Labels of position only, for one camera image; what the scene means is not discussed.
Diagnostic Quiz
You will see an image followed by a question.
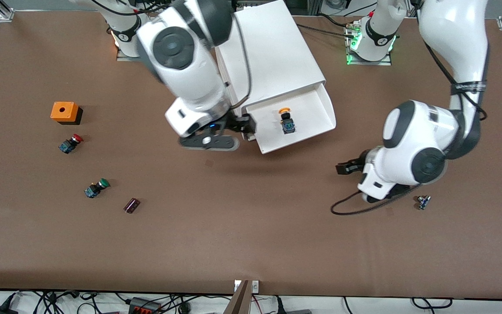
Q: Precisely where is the yellow push button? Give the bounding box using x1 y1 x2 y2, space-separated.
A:
278 107 296 135

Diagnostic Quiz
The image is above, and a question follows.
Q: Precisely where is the brown slanted post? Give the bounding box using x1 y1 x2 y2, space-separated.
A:
224 280 251 314

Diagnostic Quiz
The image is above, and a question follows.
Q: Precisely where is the green push button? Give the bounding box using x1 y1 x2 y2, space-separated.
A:
84 178 110 199

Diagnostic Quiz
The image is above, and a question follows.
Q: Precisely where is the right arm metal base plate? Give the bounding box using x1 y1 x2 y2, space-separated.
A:
116 26 147 62

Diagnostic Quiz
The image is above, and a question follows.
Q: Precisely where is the white metal bracket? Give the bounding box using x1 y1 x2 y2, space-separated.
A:
234 280 259 293

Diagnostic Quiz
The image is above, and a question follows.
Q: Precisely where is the orange box with hole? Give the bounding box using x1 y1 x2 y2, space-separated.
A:
51 102 83 126

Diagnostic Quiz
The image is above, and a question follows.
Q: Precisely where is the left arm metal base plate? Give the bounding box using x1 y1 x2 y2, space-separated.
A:
346 22 392 66

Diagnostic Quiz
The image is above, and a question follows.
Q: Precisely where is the red push button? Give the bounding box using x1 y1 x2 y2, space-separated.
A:
58 134 84 154

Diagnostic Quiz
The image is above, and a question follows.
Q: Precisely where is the black looped cable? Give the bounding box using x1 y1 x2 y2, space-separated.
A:
411 297 453 310

